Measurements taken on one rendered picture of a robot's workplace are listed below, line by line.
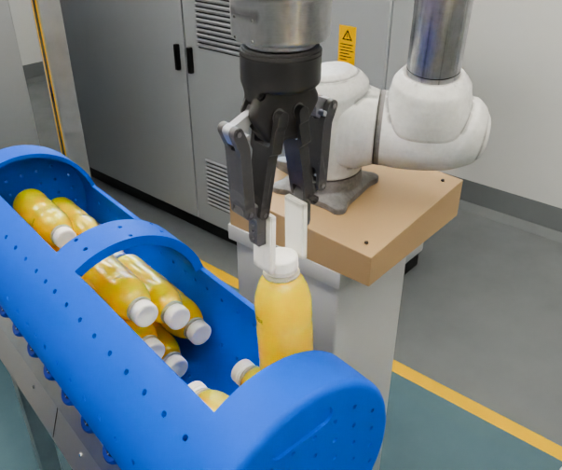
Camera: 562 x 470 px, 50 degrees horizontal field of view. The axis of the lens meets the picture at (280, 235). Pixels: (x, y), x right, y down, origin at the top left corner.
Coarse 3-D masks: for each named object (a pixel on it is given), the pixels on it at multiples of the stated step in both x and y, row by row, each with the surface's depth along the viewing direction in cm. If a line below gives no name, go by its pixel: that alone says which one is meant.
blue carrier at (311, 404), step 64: (0, 192) 120; (64, 192) 130; (0, 256) 97; (64, 256) 88; (192, 256) 99; (64, 320) 82; (64, 384) 82; (128, 384) 71; (256, 384) 64; (320, 384) 64; (128, 448) 69; (192, 448) 62; (256, 448) 59; (320, 448) 67
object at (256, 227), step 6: (240, 210) 59; (252, 222) 61; (258, 222) 61; (264, 222) 61; (252, 228) 62; (258, 228) 61; (264, 228) 62; (252, 234) 62; (258, 234) 62; (264, 234) 62; (252, 240) 62; (258, 240) 62; (264, 240) 62; (258, 246) 62
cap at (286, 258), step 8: (280, 248) 68; (288, 248) 67; (280, 256) 66; (288, 256) 66; (296, 256) 66; (280, 264) 65; (288, 264) 65; (296, 264) 66; (280, 272) 65; (288, 272) 65
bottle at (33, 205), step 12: (24, 192) 116; (36, 192) 116; (24, 204) 114; (36, 204) 112; (48, 204) 112; (24, 216) 113; (36, 216) 110; (48, 216) 109; (60, 216) 109; (36, 228) 109; (48, 228) 108; (72, 228) 111; (48, 240) 109
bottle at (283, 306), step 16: (256, 288) 68; (272, 288) 66; (288, 288) 66; (304, 288) 67; (256, 304) 68; (272, 304) 66; (288, 304) 66; (304, 304) 67; (256, 320) 69; (272, 320) 67; (288, 320) 66; (304, 320) 68; (272, 336) 68; (288, 336) 68; (304, 336) 69; (272, 352) 69; (288, 352) 69
